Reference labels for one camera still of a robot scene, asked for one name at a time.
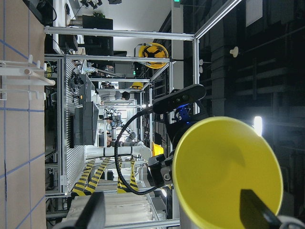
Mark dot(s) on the white wire cup rack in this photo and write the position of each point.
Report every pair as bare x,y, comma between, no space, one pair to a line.
23,73

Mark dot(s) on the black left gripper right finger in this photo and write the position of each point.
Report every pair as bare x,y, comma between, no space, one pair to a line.
254,214

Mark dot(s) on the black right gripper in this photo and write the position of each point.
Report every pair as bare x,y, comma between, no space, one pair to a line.
160,169

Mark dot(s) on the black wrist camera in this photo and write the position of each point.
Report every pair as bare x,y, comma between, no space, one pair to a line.
187,95

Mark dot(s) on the yellow plastic cup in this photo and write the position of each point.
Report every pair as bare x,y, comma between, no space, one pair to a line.
214,160

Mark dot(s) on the aluminium cell frame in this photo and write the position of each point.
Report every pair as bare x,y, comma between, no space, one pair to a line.
228,6

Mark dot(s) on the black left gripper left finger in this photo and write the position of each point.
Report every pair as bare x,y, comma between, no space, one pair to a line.
93,214

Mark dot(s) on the yellow hard hat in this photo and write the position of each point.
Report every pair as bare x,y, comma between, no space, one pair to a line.
152,50

